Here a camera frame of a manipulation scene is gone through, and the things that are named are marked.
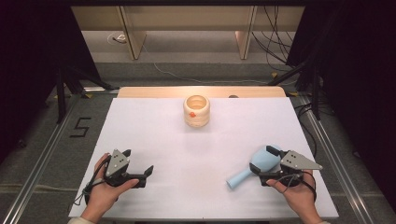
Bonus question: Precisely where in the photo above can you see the person's right hand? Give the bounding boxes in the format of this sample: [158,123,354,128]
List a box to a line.
[265,169,321,222]

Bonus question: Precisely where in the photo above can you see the thin white floor cable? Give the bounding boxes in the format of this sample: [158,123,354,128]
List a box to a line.
[141,43,299,86]

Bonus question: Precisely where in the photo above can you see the beige floor cable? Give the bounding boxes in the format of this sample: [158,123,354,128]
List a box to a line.
[0,183,79,192]

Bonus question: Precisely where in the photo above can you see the light wooden desk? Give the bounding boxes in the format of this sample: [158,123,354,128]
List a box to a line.
[70,5,306,61]

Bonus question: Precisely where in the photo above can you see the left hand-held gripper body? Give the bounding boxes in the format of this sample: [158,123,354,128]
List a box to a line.
[103,148,148,189]

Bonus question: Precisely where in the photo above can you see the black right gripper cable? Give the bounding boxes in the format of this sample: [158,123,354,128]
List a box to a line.
[276,169,318,203]

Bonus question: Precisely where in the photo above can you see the black cable beside table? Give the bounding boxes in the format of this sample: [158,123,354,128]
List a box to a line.
[293,102,318,159]

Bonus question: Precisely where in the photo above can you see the bundle of black cables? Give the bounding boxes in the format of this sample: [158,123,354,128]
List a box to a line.
[251,5,301,73]

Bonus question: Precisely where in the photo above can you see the cream ribbed holder cup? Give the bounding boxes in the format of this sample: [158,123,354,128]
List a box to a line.
[182,94,211,129]

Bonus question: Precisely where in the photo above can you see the person's left hand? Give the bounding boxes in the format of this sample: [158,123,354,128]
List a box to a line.
[81,152,140,223]

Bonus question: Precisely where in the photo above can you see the black metal stand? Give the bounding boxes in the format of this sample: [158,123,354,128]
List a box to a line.
[55,66,120,124]
[267,60,322,121]

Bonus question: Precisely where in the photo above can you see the black tape numeral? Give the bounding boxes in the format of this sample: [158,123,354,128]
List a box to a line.
[69,117,92,138]

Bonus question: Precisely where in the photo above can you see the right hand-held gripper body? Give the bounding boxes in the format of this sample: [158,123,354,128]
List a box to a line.
[259,149,324,188]

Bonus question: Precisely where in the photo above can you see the round white floor outlet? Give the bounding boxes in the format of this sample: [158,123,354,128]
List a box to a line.
[106,32,128,45]

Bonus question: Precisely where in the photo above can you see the aluminium floor rail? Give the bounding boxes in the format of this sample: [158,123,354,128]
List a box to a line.
[1,92,82,224]
[298,94,375,224]

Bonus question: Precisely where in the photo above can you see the black curtain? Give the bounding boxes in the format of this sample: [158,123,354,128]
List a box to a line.
[0,0,104,162]
[286,0,396,213]

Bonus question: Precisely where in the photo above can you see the light blue hairbrush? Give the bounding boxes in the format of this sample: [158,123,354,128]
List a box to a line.
[226,145,283,190]

